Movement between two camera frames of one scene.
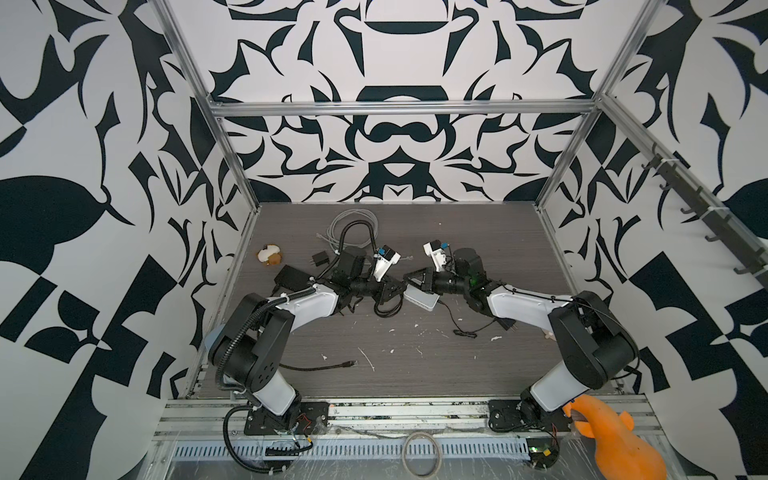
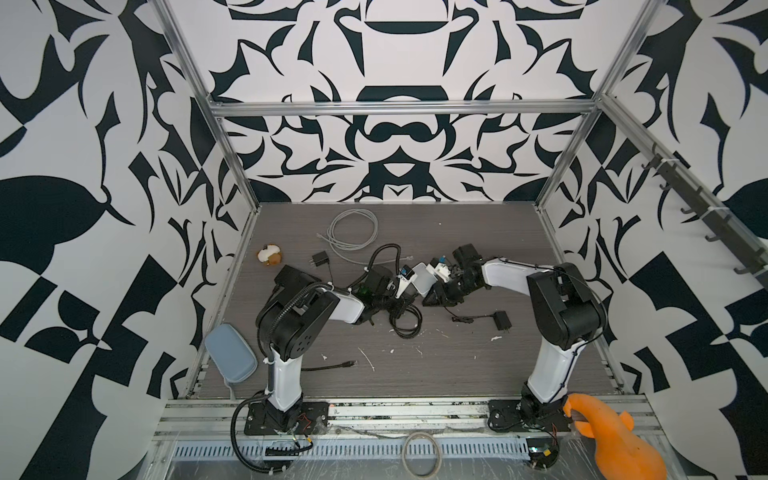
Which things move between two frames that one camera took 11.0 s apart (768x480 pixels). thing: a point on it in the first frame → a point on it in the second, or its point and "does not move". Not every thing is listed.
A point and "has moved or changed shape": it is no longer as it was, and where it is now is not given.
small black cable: (385, 314) has moved or changed shape
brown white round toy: (271, 254) does not move
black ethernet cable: (344, 364) does not move
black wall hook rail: (738, 236) does not move
